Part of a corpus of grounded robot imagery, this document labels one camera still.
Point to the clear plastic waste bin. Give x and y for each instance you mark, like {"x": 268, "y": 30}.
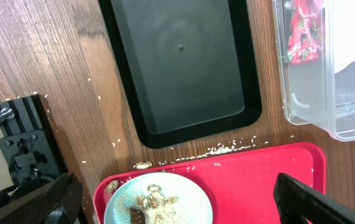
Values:
{"x": 312, "y": 92}

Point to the red candy wrapper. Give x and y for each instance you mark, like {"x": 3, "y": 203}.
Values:
{"x": 306, "y": 27}

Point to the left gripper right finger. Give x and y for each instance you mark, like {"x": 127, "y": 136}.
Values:
{"x": 299, "y": 203}

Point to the food scrap on table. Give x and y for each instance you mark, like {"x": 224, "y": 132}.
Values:
{"x": 143, "y": 165}

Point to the white paper napkin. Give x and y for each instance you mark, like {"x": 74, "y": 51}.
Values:
{"x": 343, "y": 33}

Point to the food scrap on tray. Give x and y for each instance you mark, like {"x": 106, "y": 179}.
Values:
{"x": 112, "y": 186}

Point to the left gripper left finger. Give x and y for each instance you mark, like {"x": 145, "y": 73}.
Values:
{"x": 42, "y": 201}

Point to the food leftovers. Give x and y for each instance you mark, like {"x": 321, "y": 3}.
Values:
{"x": 147, "y": 206}

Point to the large light blue plate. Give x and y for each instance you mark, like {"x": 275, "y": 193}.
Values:
{"x": 193, "y": 202}

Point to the red plastic serving tray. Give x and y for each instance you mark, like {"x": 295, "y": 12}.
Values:
{"x": 240, "y": 185}

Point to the black rectangular tray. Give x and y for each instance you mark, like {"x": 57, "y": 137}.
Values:
{"x": 187, "y": 66}

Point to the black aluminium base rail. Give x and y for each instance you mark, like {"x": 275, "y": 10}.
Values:
{"x": 28, "y": 143}

